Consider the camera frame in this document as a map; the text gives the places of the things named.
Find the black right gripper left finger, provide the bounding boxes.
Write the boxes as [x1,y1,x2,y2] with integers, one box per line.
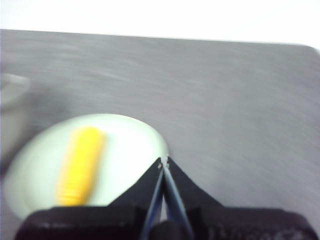
[14,157,165,240]

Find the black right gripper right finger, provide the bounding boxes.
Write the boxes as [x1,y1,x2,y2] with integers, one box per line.
[164,156,317,240]

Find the yellow corn cob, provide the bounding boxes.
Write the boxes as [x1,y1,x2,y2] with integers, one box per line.
[56,126,106,207]

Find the pale green round plate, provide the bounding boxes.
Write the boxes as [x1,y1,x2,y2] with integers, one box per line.
[3,113,171,218]

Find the pale green electric steamer pot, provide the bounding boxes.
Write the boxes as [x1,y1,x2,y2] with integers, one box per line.
[0,73,31,171]

